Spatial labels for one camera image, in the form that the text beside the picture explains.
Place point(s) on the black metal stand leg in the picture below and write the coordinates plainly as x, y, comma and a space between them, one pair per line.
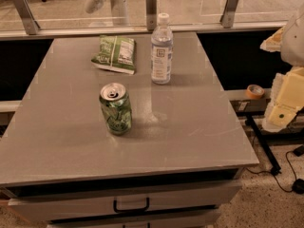
275, 170

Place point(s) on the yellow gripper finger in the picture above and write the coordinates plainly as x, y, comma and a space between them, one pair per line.
287, 99
273, 43

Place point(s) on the metal railing bracket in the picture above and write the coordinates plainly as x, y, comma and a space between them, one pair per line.
151, 14
228, 16
30, 25

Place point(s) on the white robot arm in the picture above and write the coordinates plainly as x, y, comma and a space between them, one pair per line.
292, 44

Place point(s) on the left metal railing bracket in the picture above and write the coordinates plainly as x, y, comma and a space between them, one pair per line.
30, 25

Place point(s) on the green soda can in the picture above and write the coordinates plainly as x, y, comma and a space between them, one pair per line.
116, 108

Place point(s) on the grey drawer cabinet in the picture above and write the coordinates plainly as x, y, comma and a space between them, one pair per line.
185, 150

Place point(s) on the right metal railing bracket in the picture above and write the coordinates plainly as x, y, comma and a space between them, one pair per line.
228, 16

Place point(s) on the middle metal railing bracket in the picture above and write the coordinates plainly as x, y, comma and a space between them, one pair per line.
151, 14

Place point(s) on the clear plastic water bottle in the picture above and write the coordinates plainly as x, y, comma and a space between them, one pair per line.
161, 50

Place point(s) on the black drawer handle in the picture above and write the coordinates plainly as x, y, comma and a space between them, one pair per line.
130, 205

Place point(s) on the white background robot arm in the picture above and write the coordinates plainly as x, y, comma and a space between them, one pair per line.
118, 10

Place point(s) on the green chip bag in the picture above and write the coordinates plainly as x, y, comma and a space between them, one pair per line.
116, 53

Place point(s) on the orange tape roll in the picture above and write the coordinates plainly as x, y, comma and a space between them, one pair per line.
254, 92

